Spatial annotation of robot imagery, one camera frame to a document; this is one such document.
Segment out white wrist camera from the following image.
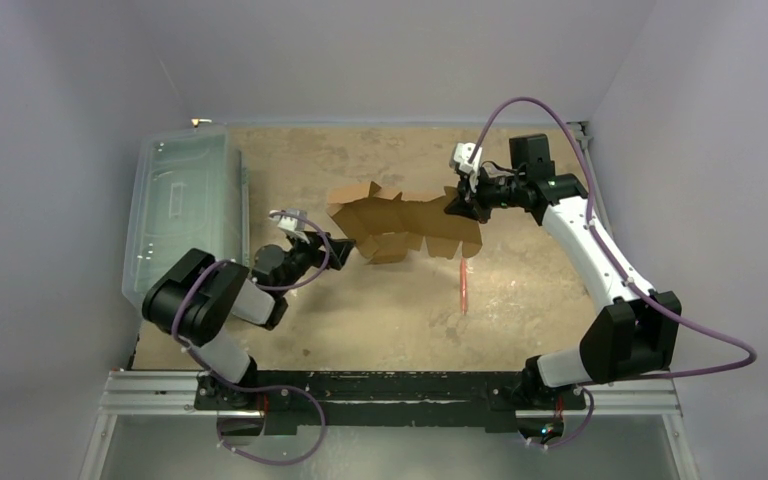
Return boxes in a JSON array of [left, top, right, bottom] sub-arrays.
[[269, 209, 309, 243], [449, 142, 483, 175]]

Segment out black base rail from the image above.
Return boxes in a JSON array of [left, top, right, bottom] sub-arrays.
[[194, 370, 586, 435]]

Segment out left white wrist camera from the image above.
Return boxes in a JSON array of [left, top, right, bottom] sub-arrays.
[[269, 209, 309, 243]]

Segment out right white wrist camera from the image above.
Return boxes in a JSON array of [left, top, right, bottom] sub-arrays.
[[449, 142, 483, 175]]

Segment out aluminium frame rail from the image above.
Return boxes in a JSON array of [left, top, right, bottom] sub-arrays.
[[81, 371, 699, 479]]

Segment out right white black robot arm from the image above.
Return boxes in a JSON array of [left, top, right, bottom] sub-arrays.
[[444, 134, 681, 408]]

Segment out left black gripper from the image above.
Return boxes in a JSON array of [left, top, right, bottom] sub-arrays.
[[275, 229, 354, 296]]

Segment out brown cardboard box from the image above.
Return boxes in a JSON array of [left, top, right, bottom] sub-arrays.
[[326, 181, 483, 264]]

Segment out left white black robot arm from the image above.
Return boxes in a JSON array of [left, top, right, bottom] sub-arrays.
[[141, 232, 356, 409]]

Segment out clear plastic storage bin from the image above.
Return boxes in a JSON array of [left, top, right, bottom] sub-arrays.
[[122, 125, 250, 308]]

